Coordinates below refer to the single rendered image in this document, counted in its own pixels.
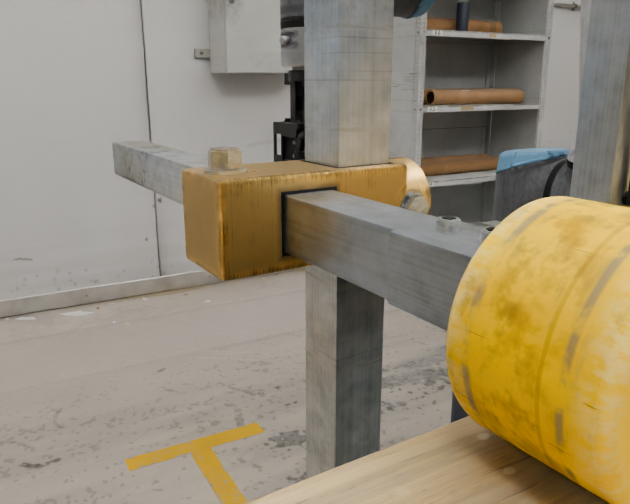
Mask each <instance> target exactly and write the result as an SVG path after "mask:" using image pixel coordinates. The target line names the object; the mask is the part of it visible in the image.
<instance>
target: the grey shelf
mask: <svg viewBox="0 0 630 504"><path fill-rule="evenodd" d="M457 2H458V0H435V2H434V4H433V5H432V7H431V8H430V9H429V10H428V11H427V12H426V13H425V14H423V15H421V16H419V17H416V18H417V24H416V18H410V19H403V18H401V17H393V48H392V79H391V110H390V141H389V158H395V157H403V158H409V159H411V160H413V161H414V162H415V163H416V164H418V166H419V167H420V166H421V158H426V157H442V156H457V155H472V154H489V155H490V157H493V156H499V155H500V154H501V153H502V152H504V151H508V150H516V149H532V148H540V147H541V137H542V127H543V117H544V106H545V96H546V86H547V76H548V65H549V55H550V45H551V35H552V24H553V14H554V4H555V0H469V3H470V7H469V19H470V20H488V21H499V22H501V24H502V32H501V33H496V32H476V31H456V30H436V29H427V17H436V18H453V19H456V11H457ZM497 3H498V4H497ZM548 3H549V8H548ZM497 6H498V7H497ZM551 6H552V7H551ZM490 7H491V12H490ZM499 8H500V13H499ZM547 14H548V19H547ZM496 17H497V18H496ZM424 18H425V19H424ZM546 24H547V29H546ZM418 27H419V29H418ZM423 27H424V28H423ZM494 45H495V46H494ZM544 45H545V50H544ZM496 48H497V52H496ZM487 49H488V53H487ZM493 56H494V57H493ZM543 56H544V61H543ZM493 59H494V60H493ZM495 62H496V66H495ZM486 63H487V67H486ZM542 66H543V71H542ZM492 70H493V71H492ZM492 73H493V74H492ZM494 75H495V79H494ZM485 77H486V81H485ZM541 77H542V82H541ZM491 83H492V84H491ZM491 87H492V88H518V89H521V90H523V92H524V100H523V102H522V103H518V104H471V105H423V100H424V89H482V88H491ZM540 87H541V92H540ZM413 90H414V96H413ZM420 96H421V98H420ZM539 98H540V103H539ZM415 101H416V102H415ZM420 101H421V102H420ZM538 109H539V113H538ZM489 110H490V111H489ZM489 113H490V114H489ZM491 115H492V119H491ZM482 119H483V123H482ZM537 119H538V124H537ZM488 123H489V124H488ZM488 126H489V128H488ZM490 128H491V132H490ZM536 129H537V134H536ZM539 131H540V132H539ZM481 133H482V137H481ZM487 139H488V140H487ZM535 140H536V145H535ZM489 141H490V145H489ZM480 147H481V151H480ZM486 152H487V153H486ZM417 162H418V163H417ZM496 170H497V169H496ZM496 170H485V171H475V172H465V173H455V174H444V175H434V176H425V177H426V179H427V181H428V184H429V188H430V194H431V207H430V213H429V215H431V216H435V217H440V216H454V217H458V218H460V219H461V222H465V223H469V224H473V225H477V226H481V223H483V221H484V222H489V221H492V218H493V205H494V193H495V180H496V173H495V172H496ZM486 181H487V185H486ZM477 189H478V193H477ZM483 190H484V191H483ZM483 193H484V194H483ZM485 194H486V198H485ZM483 196H484V197H483ZM476 203H477V207H476ZM482 205H483V206H482ZM484 208H485V212H484ZM475 217H476V221H475ZM481 221H482V222H481Z"/></svg>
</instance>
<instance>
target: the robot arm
mask: <svg viewBox="0 0 630 504"><path fill-rule="evenodd" d="M434 2H435V0H394V17H401V18H403V19H410V18H416V17H419V16H421V15H423V14H425V13H426V12H427V11H428V10H429V9H430V8H431V7H432V5H433V4H434ZM591 2H592V0H581V13H580V61H579V109H580V100H581V91H582V82H583V73H584V64H585V55H586V46H587V37H588V29H589V20H590V11H591ZM279 41H280V43H281V65H282V66H283V67H292V70H289V71H288V73H284V85H290V118H285V120H284V121H281V122H273V142H274V162H278V161H291V160H304V159H305V78H304V0H280V39H279ZM579 109H578V117H579ZM277 134H281V155H279V154H277ZM574 153H575V148H574V149H573V150H572V151H571V152H570V153H569V150H568V149H566V148H532V149H516V150H508V151H504V152H502V153H501V154H500V155H499V158H498V164H497V170H496V172H495V173H496V180H495V193H494V205H493V218H492V221H495V220H496V221H500V222H502V221H503V220H504V219H505V218H506V217H507V216H509V215H510V214H511V213H512V212H514V211H515V210H517V209H518V208H520V207H522V206H524V205H526V204H528V203H530V202H532V201H535V200H538V199H542V198H546V197H555V196H566V197H570V189H571V180H572V171H573V162H574Z"/></svg>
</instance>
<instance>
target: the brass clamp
mask: <svg viewBox="0 0 630 504"><path fill-rule="evenodd" d="M242 167H244V168H246V172H245V173H241V174H234V175H212V174H206V173H204V169H205V168H208V167H199V168H186V169H183V170H182V173H181V174H182V191H183V208H184V225H185V242H186V256H187V258H188V259H189V260H190V261H192V262H194V263H195V264H197V265H198V266H200V267H201V268H203V269H204V270H206V271H207V272H209V273H210V274H212V275H213V276H215V277H217V278H218V279H220V280H221V281H229V280H235V279H240V278H246V277H251V276H257V275H262V274H268V273H273V272H279V271H284V270H290V269H296V268H301V267H307V266H312V264H309V263H307V262H305V261H303V260H301V259H299V258H296V257H294V256H292V255H290V254H288V253H286V252H285V220H284V197H285V195H290V194H299V193H308V192H317V191H326V190H335V191H339V192H343V193H346V194H350V195H354V196H358V197H362V198H366V199H370V200H373V201H377V202H381V203H385V204H389V205H393V206H396V207H400V208H404V209H408V210H412V211H416V212H419V213H423V214H427V215H429V213H430V207H431V194H430V188H429V184H428V181H427V179H426V177H425V174H424V173H423V171H422V169H421V168H420V167H419V166H418V164H416V163H415V162H414V161H413V160H411V159H409V158H403V157H395V158H389V163H381V164H370V165H358V166H347V167H334V166H329V165H325V164H320V163H315V162H310V161H305V159H304V160H291V161H278V162H264V163H251V164H242Z"/></svg>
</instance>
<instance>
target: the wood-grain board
mask: <svg viewBox="0 0 630 504"><path fill-rule="evenodd" d="M243 504H610V503H608V502H606V501H605V500H603V499H601V498H600V497H598V496H596V495H595V494H593V493H592V492H590V491H588V490H587V489H585V488H583V487H582V486H580V485H578V484H577V483H575V482H573V481H572V480H570V479H568V478H567V477H565V476H564V475H562V474H560V473H559V472H557V471H555V470H554V469H552V468H550V467H549V466H547V465H545V464H544V463H542V462H541V461H539V460H537V459H536V458H534V457H532V456H531V455H529V454H527V453H526V452H524V451H522V450H521V449H519V448H517V447H516V446H514V445H513V444H511V443H509V442H508V441H506V440H504V439H503V438H501V437H499V436H498V435H496V434H494V433H493V432H491V431H490V430H488V429H486V428H485V427H483V426H481V425H480V424H478V423H477V422H476V421H474V420H473V419H472V418H471V417H470V416H467V417H465V418H462V419H460V420H457V421H455V422H452V423H449V424H447V425H444V426H442V427H439V428H436V429H434V430H431V431H429V432H426V433H424V434H421V435H418V436H416V437H413V438H411V439H408V440H406V441H403V442H400V443H398V444H395V445H393V446H390V447H388V448H385V449H382V450H380V451H377V452H375V453H372V454H370V455H367V456H364V457H362V458H359V459H357V460H354V461H352V462H349V463H346V464H344V465H341V466H339V467H336V468H334V469H331V470H328V471H326V472H323V473H321V474H318V475H316V476H313V477H310V478H308V479H305V480H303V481H300V482H298V483H295V484H292V485H290V486H287V487H285V488H282V489H279V490H277V491H274V492H272V493H269V494H267V495H264V496H261V497H259V498H256V499H254V500H251V501H249V502H246V503H243Z"/></svg>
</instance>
